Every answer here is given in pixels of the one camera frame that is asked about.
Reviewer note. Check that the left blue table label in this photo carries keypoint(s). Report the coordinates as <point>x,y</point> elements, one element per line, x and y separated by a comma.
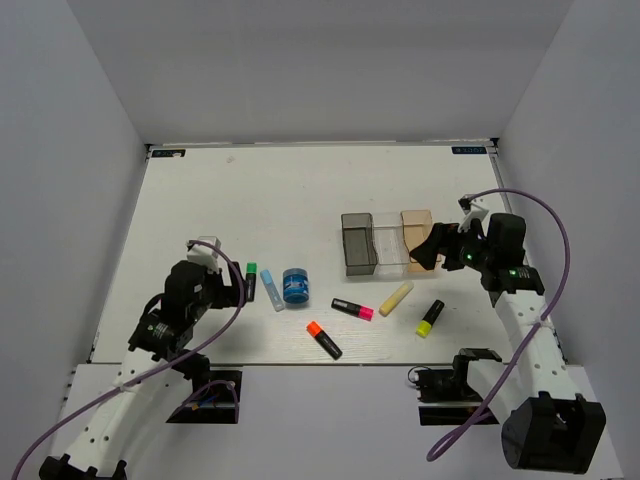
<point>168,153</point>

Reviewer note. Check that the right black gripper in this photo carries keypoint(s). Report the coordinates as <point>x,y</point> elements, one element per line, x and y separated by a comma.
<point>445,239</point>

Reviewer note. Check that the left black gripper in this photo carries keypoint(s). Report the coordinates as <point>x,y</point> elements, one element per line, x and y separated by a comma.
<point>228,295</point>

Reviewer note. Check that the pink cap black highlighter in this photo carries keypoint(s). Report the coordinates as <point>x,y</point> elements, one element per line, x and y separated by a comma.
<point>352,309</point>

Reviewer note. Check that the blue table label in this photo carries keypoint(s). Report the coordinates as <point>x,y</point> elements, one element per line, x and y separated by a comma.
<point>469,150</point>
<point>168,153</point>

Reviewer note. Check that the blue round jar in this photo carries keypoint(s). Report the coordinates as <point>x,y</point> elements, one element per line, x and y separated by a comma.
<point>295,286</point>

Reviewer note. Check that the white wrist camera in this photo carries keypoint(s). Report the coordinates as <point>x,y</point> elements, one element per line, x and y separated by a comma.
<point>473,210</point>
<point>202,254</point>

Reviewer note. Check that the orange cap black highlighter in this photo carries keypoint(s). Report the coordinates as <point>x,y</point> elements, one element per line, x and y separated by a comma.
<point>324,340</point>

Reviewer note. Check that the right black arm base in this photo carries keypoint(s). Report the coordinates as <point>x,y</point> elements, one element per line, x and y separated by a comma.
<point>442,400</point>

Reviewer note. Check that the right blue table label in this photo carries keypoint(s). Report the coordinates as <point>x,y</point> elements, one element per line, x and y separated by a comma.
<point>469,150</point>

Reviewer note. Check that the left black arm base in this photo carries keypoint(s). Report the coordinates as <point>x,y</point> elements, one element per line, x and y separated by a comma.
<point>215,399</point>

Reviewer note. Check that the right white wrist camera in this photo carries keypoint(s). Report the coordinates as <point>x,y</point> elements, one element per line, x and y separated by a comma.
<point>473,210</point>

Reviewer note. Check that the light blue glue stick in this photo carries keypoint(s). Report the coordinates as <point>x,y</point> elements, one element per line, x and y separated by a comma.
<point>272,291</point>

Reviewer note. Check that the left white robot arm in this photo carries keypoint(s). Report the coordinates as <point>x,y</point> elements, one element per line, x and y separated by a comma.
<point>159,375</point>

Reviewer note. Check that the green cap black highlighter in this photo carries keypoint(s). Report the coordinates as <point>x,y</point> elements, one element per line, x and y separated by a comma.
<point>251,279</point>

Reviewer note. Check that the pale yellow glue stick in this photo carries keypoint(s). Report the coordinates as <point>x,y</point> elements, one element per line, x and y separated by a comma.
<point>395,298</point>

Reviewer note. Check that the clear transparent bin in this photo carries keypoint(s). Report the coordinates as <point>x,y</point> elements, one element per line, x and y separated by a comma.
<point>392,254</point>

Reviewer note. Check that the yellow cap black highlighter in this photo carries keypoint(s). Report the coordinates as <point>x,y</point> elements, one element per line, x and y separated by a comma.
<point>429,319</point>

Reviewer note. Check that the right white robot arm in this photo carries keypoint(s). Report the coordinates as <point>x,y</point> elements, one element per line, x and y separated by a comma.
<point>546,422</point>

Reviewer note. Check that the dark grey transparent bin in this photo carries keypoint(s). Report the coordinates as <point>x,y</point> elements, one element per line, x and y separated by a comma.
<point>358,244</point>

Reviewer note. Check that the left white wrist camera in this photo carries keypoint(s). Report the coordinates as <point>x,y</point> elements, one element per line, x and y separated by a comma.
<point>202,254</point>

